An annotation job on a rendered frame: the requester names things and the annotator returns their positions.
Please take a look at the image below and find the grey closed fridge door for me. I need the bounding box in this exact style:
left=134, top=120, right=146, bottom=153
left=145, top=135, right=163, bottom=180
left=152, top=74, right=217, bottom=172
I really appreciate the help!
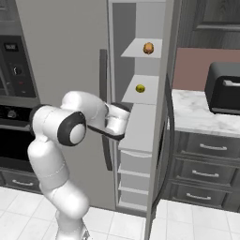
left=14, top=0, right=117, bottom=211

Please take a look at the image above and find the brown chicken drumstick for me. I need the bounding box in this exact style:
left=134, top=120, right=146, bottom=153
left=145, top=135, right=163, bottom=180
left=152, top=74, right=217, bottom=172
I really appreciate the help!
left=142, top=41, right=155, bottom=55

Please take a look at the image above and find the silver oven drawer handle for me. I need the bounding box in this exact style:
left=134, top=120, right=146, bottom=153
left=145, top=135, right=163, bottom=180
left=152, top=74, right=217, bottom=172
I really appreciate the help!
left=11, top=179, right=35, bottom=188

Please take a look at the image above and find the black microwave oven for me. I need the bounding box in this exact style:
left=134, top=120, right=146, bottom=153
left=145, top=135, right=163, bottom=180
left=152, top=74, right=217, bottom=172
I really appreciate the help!
left=0, top=34, right=40, bottom=101

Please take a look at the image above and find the grey fridge cabinet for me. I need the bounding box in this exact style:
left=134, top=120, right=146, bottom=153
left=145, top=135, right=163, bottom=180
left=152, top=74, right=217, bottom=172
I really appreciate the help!
left=107, top=0, right=167, bottom=218

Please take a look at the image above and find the grey open fridge door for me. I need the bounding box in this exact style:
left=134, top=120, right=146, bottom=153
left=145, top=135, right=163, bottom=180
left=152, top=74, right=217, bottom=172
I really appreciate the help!
left=143, top=0, right=183, bottom=240

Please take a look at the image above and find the dark closed door handle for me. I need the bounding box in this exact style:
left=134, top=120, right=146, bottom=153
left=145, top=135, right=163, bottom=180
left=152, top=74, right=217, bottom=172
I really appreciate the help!
left=98, top=48, right=113, bottom=172

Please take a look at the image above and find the grey drawer front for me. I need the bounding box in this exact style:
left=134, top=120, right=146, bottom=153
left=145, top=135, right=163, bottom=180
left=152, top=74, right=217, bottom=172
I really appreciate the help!
left=178, top=131, right=240, bottom=161
left=169, top=183, right=234, bottom=210
left=172, top=157, right=239, bottom=186

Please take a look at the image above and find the white fridge drawer box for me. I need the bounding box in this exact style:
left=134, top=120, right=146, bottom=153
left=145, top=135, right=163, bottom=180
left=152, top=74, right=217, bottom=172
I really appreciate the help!
left=117, top=103, right=158, bottom=154

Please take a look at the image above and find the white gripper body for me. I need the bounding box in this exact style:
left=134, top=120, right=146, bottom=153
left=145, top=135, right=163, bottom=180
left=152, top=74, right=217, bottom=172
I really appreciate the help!
left=105, top=115, right=128, bottom=141

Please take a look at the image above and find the black toaster oven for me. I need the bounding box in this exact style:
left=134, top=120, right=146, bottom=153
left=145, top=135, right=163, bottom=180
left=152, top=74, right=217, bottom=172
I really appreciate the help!
left=203, top=61, right=240, bottom=115

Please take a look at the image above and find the black built-in oven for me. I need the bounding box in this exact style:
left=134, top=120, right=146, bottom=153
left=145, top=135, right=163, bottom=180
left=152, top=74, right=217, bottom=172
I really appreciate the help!
left=0, top=102, right=42, bottom=173

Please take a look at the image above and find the dark grey wall cupboard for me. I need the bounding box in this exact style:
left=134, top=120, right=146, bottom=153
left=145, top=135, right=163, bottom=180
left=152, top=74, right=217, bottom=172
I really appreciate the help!
left=176, top=0, right=240, bottom=50

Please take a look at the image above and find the dark open door handle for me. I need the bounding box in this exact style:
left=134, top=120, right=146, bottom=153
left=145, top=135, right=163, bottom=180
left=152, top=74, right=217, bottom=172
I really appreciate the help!
left=151, top=74, right=176, bottom=220

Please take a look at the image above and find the yellow green round fruit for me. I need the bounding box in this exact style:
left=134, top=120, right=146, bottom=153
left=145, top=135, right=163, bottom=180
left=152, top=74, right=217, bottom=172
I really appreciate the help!
left=135, top=83, right=146, bottom=94

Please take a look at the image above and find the grey drawer under oven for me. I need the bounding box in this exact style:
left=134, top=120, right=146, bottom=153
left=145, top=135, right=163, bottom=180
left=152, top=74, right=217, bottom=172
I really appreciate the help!
left=0, top=168, right=43, bottom=194

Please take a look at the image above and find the white fridge shelf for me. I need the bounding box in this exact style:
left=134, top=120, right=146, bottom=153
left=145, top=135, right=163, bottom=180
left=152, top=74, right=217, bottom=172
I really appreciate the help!
left=120, top=74, right=160, bottom=106
left=120, top=37, right=163, bottom=60

